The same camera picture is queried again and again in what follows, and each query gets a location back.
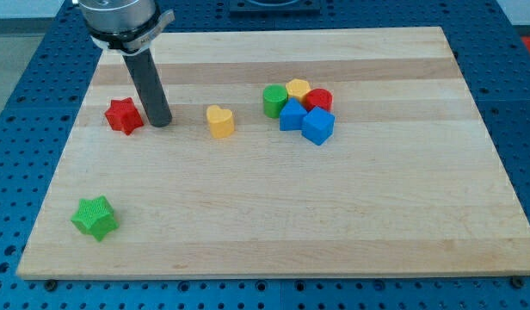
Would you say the wooden board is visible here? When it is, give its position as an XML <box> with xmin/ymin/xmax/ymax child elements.
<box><xmin>17</xmin><ymin>27</ymin><xmax>530</xmax><ymax>280</ymax></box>

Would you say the red cylinder block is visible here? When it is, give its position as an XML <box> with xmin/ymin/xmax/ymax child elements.
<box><xmin>303</xmin><ymin>88</ymin><xmax>333</xmax><ymax>112</ymax></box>

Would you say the yellow hexagon block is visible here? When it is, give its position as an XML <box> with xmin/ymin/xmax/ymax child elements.
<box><xmin>285</xmin><ymin>78</ymin><xmax>311</xmax><ymax>102</ymax></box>

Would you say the dark mounting plate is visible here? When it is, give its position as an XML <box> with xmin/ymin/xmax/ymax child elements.
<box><xmin>228</xmin><ymin>0</ymin><xmax>322</xmax><ymax>15</ymax></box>

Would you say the green star block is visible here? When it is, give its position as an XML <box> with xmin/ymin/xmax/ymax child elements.
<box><xmin>71</xmin><ymin>195</ymin><xmax>120</xmax><ymax>242</ymax></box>

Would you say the blue triangle block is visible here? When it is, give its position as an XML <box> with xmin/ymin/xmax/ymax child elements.
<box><xmin>280</xmin><ymin>98</ymin><xmax>307</xmax><ymax>131</ymax></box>

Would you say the yellow heart block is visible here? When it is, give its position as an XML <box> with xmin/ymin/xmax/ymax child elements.
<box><xmin>206</xmin><ymin>105</ymin><xmax>235</xmax><ymax>139</ymax></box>

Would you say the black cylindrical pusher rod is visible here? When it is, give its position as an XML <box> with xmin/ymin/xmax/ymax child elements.
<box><xmin>123</xmin><ymin>49</ymin><xmax>172</xmax><ymax>127</ymax></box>

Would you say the blue cube block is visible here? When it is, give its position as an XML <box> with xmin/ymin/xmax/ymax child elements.
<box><xmin>301</xmin><ymin>107</ymin><xmax>336</xmax><ymax>146</ymax></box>

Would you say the green cylinder block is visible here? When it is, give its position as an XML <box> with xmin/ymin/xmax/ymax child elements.
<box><xmin>262</xmin><ymin>84</ymin><xmax>288</xmax><ymax>119</ymax></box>

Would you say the red star block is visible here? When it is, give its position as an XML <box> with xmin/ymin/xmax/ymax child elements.
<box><xmin>104</xmin><ymin>97</ymin><xmax>144</xmax><ymax>135</ymax></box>

